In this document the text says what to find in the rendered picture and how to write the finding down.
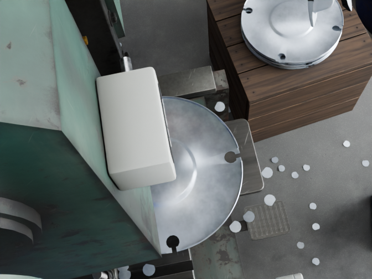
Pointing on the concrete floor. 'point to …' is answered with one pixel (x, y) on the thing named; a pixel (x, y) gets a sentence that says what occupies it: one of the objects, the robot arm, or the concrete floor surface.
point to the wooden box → (287, 75)
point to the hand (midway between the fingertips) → (329, 19)
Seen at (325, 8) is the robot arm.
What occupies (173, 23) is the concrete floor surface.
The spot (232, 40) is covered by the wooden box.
